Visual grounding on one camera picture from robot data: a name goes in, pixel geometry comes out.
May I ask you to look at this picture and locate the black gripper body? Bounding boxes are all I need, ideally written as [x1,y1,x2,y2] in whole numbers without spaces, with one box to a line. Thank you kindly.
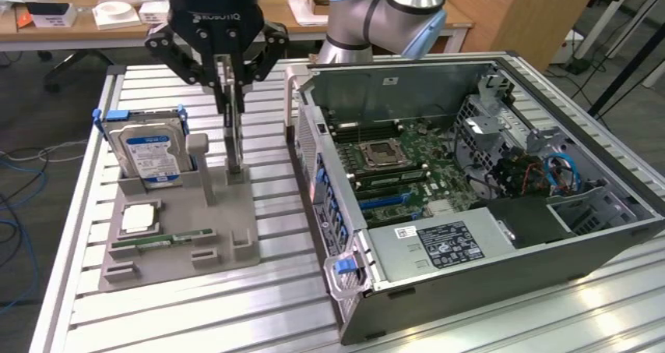
[167,0,267,87]

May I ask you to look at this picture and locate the green graphics card black fan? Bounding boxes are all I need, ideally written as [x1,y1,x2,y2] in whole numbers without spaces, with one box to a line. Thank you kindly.
[215,53,247,175]

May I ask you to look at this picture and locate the white papers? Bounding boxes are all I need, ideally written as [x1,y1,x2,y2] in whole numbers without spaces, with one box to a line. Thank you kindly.
[288,0,332,27]

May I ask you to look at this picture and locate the small white box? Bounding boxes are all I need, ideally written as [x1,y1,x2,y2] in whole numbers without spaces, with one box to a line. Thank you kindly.
[138,0,173,25]

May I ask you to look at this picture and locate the white box with tape roll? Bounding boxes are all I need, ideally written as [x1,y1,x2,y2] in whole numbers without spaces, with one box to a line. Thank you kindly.
[93,1,145,31]

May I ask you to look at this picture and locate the wooden desk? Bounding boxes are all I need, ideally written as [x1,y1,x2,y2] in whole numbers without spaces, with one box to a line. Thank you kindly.
[0,0,478,54]

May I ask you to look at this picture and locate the black chair base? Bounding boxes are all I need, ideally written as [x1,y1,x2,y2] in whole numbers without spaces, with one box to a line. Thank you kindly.
[41,48,117,94]

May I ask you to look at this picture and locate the hard disk blue side rails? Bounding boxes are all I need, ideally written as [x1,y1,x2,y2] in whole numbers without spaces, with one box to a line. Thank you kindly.
[93,104,190,191]

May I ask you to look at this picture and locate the white box black top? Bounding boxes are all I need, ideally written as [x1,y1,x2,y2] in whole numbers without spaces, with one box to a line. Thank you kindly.
[26,2,79,29]

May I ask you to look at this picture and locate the CPU socket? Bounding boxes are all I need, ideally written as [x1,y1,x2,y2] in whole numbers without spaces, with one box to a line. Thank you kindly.
[362,139,410,171]

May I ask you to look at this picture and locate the silver CPU chip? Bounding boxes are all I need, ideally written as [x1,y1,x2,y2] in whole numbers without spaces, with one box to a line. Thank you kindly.
[121,203,159,235]

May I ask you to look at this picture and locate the grey parts rack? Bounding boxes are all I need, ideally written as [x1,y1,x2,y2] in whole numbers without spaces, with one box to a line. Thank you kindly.
[98,132,262,294]

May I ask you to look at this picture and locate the blue expansion slot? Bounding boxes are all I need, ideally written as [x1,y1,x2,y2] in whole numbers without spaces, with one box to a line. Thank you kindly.
[359,193,407,210]

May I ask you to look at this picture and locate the green RAM stick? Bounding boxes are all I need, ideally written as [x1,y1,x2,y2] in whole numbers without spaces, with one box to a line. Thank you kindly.
[111,229,215,251]

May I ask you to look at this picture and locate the perforated metal disk bay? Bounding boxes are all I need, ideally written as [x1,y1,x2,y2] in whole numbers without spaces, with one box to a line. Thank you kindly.
[454,94,530,167]

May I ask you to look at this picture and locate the wooden cabinet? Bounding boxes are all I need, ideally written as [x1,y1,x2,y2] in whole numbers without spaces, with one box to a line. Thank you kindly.
[446,0,606,73]

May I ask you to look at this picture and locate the grey power supply unit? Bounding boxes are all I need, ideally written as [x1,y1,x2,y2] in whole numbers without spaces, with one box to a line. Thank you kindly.
[366,207,519,284]

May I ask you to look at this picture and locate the open black PC case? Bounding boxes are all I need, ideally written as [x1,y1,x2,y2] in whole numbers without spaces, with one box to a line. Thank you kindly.
[283,51,665,346]

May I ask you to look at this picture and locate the white floor cable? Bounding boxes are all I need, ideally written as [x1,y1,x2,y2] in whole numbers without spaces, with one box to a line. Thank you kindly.
[0,140,87,164]

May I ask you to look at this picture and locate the blue floor cable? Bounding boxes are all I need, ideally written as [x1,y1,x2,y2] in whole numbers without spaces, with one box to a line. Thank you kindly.
[0,156,51,315]

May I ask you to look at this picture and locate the red wire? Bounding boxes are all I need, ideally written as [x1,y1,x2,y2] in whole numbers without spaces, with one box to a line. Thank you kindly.
[522,164,554,195]

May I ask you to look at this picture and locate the blue wire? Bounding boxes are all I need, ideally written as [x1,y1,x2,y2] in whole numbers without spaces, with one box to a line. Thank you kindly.
[543,152,583,196]

